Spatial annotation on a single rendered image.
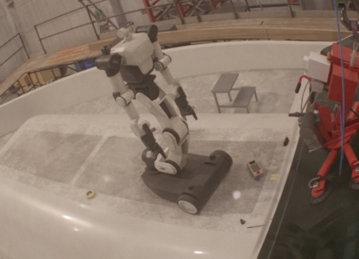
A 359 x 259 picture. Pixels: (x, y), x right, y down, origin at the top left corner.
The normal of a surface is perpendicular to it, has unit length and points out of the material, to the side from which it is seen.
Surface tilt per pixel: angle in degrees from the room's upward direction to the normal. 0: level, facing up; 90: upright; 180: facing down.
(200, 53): 90
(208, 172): 0
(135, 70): 98
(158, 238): 14
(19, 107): 90
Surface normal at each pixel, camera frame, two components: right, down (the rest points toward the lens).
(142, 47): 0.81, 0.08
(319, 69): -0.41, 0.60
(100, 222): -0.36, -0.65
